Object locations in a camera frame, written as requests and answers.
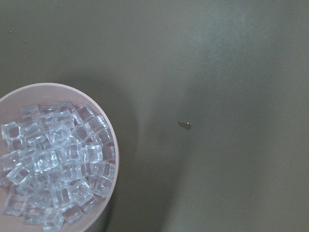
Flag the clear ice cubes pile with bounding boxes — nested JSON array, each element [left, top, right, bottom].
[[0, 101, 116, 232]]

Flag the pink bowl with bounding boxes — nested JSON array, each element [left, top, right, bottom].
[[0, 83, 120, 232]]

